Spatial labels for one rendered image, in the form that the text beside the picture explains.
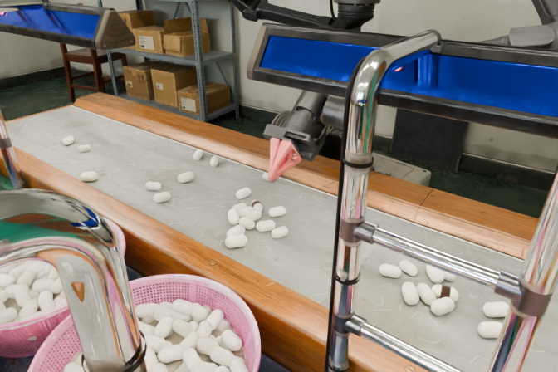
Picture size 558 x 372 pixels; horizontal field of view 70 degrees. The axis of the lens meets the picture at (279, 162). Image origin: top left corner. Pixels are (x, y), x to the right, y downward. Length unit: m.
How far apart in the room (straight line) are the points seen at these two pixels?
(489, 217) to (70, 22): 0.89
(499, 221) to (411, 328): 0.31
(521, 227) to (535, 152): 1.92
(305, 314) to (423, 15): 2.28
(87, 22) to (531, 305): 0.81
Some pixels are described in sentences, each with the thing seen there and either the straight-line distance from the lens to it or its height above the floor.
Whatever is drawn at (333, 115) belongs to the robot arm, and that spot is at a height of 0.92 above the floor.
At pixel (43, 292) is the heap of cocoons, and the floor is 0.74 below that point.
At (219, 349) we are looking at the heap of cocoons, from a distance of 0.57.
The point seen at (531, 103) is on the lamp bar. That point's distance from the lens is 0.44.
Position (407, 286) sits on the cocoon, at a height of 0.76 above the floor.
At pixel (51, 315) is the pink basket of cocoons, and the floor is 0.77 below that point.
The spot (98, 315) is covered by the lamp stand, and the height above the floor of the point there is 1.06.
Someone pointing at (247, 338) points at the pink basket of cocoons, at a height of 0.74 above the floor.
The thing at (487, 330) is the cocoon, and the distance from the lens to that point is 0.62.
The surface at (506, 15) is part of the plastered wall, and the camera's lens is 2.59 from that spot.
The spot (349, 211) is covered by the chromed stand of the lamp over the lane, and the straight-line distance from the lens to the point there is 0.37.
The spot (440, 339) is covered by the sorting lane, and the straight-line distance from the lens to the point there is 0.61.
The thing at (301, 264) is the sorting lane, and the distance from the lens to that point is 0.68.
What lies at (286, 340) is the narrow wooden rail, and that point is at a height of 0.73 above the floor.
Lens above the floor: 1.18
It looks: 26 degrees down
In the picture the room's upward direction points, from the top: straight up
